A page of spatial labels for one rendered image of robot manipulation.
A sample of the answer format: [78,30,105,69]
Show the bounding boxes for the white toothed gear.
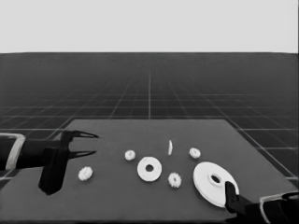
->
[189,147,202,160]
[78,166,94,182]
[167,172,182,189]
[124,149,136,161]

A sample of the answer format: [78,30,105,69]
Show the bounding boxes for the large thick white disc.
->
[192,161,241,209]

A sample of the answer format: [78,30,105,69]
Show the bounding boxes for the white round carrier with pins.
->
[136,156,163,183]

